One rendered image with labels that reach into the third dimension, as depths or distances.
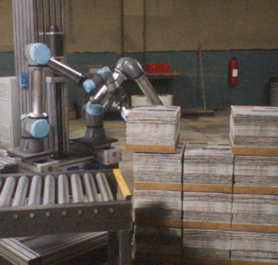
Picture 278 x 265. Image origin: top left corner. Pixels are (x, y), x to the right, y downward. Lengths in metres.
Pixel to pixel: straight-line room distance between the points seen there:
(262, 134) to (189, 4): 7.08
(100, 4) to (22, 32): 6.21
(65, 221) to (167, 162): 0.94
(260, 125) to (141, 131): 0.67
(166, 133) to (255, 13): 7.56
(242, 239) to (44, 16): 1.82
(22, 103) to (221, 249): 1.58
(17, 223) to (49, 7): 1.56
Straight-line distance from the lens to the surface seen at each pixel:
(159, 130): 2.65
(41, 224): 1.96
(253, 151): 2.67
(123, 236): 2.00
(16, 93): 3.21
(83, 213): 1.95
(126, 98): 2.83
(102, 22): 9.22
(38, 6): 3.01
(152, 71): 8.73
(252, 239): 2.85
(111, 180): 2.44
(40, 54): 2.61
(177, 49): 9.47
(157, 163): 2.70
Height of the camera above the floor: 1.46
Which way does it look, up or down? 10 degrees down
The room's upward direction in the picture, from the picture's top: straight up
